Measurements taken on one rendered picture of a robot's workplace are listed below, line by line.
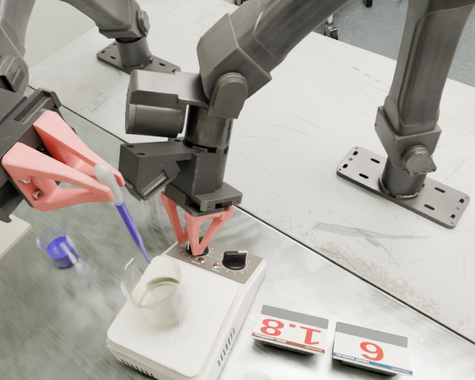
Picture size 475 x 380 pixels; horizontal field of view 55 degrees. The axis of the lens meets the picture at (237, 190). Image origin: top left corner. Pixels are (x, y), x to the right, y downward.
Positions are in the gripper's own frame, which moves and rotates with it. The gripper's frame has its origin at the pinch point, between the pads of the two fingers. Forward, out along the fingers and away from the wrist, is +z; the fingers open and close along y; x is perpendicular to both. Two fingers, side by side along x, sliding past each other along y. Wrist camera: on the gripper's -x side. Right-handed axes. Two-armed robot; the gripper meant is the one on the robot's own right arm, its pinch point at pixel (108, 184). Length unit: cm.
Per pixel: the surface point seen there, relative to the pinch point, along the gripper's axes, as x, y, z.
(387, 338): 31.5, 9.0, 25.6
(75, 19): 82, 113, -124
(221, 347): 25.5, -1.9, 7.9
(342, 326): 31.6, 8.4, 20.0
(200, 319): 23.1, -0.4, 4.9
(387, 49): 129, 200, -1
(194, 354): 22.9, -4.3, 6.1
